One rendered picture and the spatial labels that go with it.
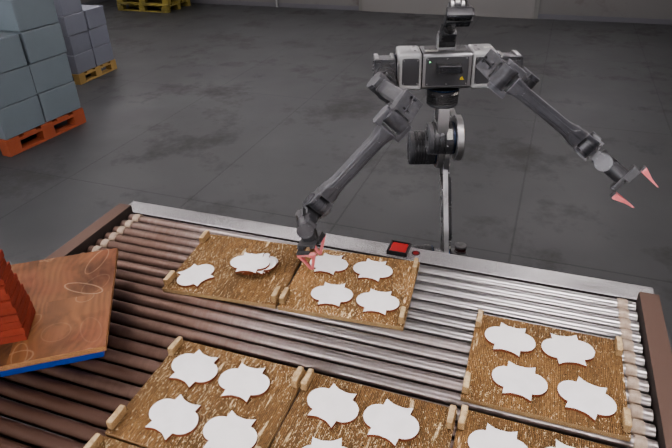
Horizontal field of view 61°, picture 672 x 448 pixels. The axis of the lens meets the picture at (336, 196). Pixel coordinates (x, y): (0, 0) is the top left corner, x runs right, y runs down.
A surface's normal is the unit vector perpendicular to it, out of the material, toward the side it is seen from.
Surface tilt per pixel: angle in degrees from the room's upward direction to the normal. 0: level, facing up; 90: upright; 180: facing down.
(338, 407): 0
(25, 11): 90
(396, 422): 0
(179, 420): 0
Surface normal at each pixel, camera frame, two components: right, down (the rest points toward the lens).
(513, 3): -0.35, 0.46
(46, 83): 0.90, 0.18
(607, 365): -0.03, -0.88
